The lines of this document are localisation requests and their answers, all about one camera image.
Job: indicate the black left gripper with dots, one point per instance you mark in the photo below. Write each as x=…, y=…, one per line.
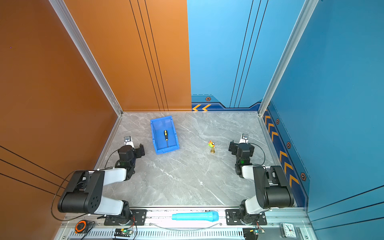
x=138, y=153

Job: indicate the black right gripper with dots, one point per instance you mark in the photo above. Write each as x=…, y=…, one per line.
x=235, y=146

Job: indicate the black yellow screwdriver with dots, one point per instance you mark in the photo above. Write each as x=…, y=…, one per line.
x=166, y=134

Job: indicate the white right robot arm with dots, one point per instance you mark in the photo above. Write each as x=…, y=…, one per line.
x=272, y=189

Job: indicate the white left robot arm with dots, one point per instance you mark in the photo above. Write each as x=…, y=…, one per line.
x=84, y=191

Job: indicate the blue plastic bin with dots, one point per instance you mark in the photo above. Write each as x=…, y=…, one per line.
x=158, y=126

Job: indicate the orange toy car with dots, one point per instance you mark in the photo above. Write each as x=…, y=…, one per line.
x=212, y=146

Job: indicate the light blue plastic tube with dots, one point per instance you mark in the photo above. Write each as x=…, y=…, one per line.
x=210, y=216

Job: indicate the green circuit board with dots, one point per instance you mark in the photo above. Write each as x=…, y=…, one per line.
x=123, y=233

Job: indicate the small circuit board right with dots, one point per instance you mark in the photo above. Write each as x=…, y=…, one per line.
x=252, y=233

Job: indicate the orange black tape measure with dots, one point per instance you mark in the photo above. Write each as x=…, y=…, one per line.
x=81, y=227

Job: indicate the small white clock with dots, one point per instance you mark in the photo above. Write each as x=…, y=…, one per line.
x=289, y=231

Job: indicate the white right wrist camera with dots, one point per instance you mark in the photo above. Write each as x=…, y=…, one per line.
x=244, y=139

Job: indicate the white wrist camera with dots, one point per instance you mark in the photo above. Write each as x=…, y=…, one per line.
x=244, y=139
x=128, y=141

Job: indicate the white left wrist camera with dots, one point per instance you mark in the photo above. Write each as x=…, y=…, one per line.
x=128, y=141

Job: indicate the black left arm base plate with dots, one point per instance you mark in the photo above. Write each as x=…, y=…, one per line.
x=133, y=216

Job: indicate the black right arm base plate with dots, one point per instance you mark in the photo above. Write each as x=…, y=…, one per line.
x=234, y=218

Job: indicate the aluminium front rail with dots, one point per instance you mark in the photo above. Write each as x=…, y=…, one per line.
x=160, y=226

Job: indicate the aluminium corner post left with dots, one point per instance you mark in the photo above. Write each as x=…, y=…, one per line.
x=75, y=34

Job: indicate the aluminium corner post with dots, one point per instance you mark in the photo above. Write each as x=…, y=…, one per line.
x=292, y=43
x=75, y=34

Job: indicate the aluminium corner post right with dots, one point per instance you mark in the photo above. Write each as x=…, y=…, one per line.
x=292, y=43

